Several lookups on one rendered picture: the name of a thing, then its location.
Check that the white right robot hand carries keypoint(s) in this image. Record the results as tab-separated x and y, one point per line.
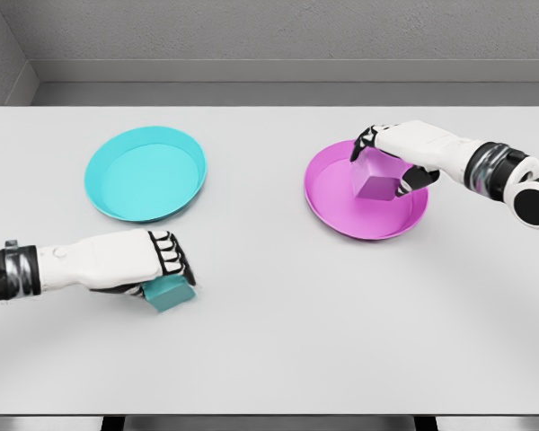
404	139

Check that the magenta plate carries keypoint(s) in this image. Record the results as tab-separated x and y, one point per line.
341	211

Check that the magenta block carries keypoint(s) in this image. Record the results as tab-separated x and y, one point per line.
372	177

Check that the cyan plate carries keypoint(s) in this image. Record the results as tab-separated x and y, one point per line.
146	175

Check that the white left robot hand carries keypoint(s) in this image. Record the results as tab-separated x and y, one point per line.
126	260

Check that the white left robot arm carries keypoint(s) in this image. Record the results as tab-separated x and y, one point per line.
31	271

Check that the cyan block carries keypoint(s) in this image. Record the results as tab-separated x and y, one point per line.
168	294

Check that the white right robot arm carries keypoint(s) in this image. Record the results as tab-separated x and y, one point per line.
494	173

